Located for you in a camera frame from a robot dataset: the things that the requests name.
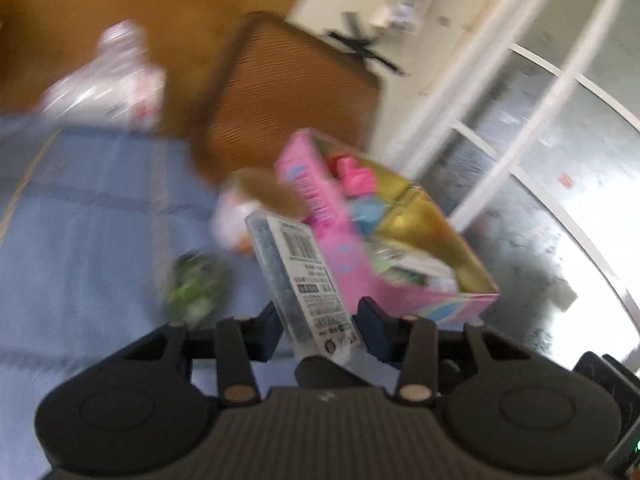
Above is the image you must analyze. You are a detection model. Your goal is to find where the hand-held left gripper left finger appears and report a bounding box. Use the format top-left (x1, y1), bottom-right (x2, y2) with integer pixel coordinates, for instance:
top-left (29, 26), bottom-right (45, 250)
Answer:
top-left (115, 302), bottom-right (282, 407)

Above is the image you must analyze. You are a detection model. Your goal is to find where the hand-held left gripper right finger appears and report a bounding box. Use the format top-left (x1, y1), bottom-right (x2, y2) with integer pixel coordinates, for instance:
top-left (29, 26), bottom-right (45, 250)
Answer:
top-left (355, 297), bottom-right (538, 405)

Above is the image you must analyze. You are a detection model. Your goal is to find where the pale green soft pack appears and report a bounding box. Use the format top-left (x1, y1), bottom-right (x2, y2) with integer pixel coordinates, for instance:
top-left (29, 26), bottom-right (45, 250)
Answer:
top-left (369, 240), bottom-right (459, 292)

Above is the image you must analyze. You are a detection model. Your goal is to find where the blue pack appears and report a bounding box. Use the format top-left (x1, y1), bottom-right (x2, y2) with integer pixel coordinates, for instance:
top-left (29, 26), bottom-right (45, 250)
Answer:
top-left (349, 197), bottom-right (397, 237)

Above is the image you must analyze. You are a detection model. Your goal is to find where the pink tin box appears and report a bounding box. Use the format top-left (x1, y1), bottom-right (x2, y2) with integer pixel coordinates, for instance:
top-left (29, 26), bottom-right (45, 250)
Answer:
top-left (273, 128), bottom-right (501, 327)

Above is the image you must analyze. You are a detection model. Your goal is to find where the pink fluffy cloth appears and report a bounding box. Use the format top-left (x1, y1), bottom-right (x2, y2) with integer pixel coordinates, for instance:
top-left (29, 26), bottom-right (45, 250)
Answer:
top-left (327, 155), bottom-right (377, 197)

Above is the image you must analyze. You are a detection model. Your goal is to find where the green dark round object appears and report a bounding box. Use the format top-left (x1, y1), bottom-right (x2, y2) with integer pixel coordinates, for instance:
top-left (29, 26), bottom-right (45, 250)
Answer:
top-left (167, 252), bottom-right (233, 323)

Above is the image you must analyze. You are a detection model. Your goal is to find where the plush toy with brown hair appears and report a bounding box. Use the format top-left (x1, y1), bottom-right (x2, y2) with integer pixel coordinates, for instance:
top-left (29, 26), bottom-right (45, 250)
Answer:
top-left (209, 166), bottom-right (307, 257)

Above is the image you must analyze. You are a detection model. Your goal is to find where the blue table cloth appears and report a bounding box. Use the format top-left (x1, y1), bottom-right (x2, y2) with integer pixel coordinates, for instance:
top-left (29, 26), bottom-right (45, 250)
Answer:
top-left (0, 115), bottom-right (391, 480)

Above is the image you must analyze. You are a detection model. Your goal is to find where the clear plastic bag of packets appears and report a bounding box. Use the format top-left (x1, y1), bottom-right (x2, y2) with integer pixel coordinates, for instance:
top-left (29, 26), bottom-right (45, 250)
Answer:
top-left (39, 20), bottom-right (167, 132)

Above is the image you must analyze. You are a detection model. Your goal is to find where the wooden board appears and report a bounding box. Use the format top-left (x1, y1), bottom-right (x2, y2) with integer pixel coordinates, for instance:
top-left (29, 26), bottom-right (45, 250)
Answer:
top-left (0, 0), bottom-right (346, 141)

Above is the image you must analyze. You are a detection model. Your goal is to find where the white window frame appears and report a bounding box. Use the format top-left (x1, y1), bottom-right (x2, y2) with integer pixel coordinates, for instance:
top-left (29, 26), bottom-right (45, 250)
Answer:
top-left (390, 0), bottom-right (640, 341)

